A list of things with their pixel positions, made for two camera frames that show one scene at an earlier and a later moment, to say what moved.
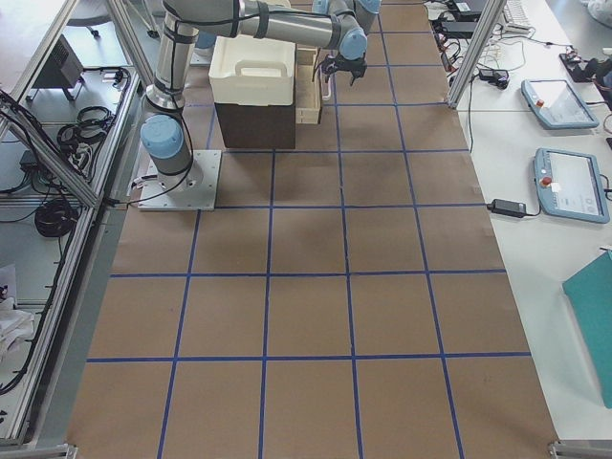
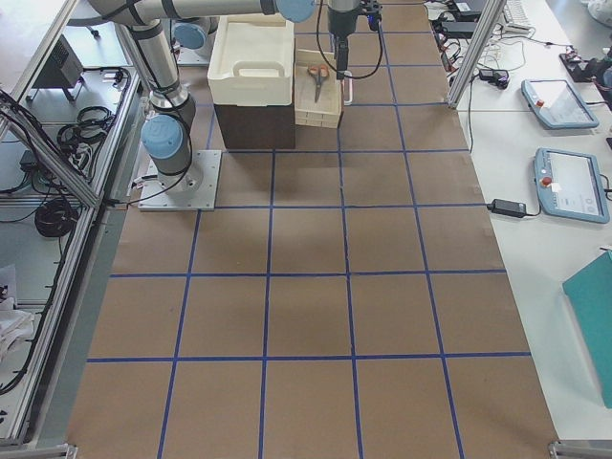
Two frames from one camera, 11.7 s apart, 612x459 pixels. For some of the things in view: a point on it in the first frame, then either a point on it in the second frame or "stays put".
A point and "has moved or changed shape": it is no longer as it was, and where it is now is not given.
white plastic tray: x=251 y=70 stays put
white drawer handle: x=326 y=98 to x=347 y=74
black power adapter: x=508 y=207 stays put
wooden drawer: x=307 y=90 has moved or changed shape
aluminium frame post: x=486 y=25 stays put
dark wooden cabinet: x=256 y=126 stays put
